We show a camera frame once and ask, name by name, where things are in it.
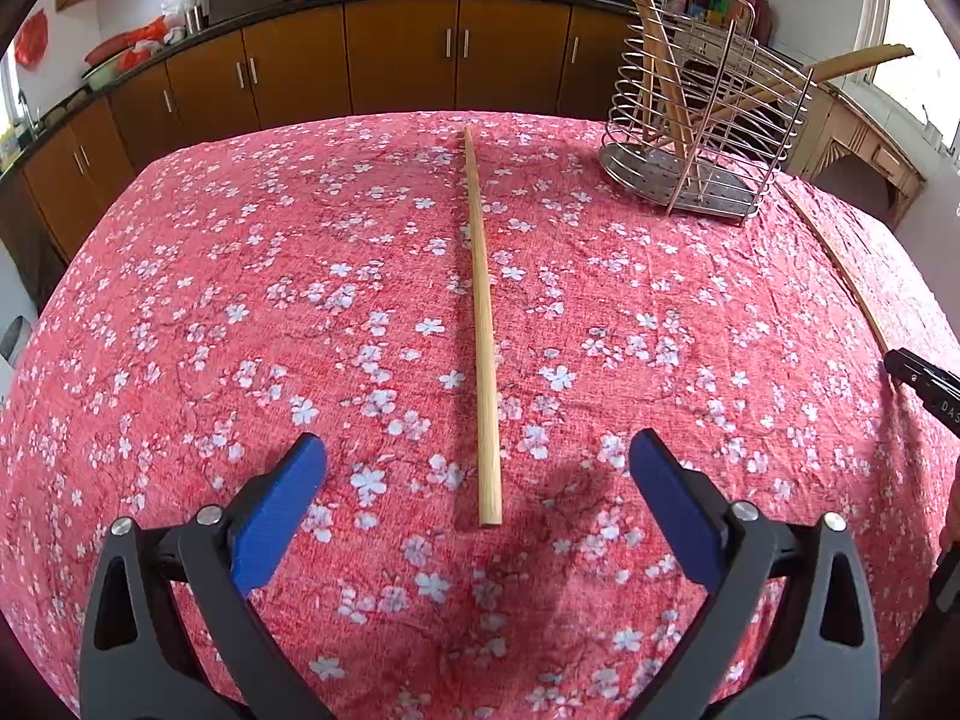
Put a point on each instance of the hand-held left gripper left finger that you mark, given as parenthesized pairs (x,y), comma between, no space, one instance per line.
(277,517)

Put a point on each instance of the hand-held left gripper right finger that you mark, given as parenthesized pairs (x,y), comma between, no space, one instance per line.
(675,517)

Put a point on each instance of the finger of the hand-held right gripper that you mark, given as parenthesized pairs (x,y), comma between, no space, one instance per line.
(926,390)

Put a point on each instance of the red floral tablecloth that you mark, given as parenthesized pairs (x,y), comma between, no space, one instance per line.
(225,277)

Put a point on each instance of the beige carved side table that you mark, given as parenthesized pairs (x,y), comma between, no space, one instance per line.
(870,142)

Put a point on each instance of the large bright window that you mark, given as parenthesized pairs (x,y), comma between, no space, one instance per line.
(922,7)

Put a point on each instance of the wooden lower cabinets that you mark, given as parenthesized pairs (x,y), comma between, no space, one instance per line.
(397,52)

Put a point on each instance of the red basin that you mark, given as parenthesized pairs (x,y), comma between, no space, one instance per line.
(112,51)

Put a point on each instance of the small window by sink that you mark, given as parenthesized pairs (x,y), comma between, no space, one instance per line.
(6,97)

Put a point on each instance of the metal cups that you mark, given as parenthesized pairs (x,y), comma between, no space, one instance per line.
(195,19)

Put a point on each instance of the red wall decoration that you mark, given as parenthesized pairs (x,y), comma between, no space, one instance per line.
(31,41)

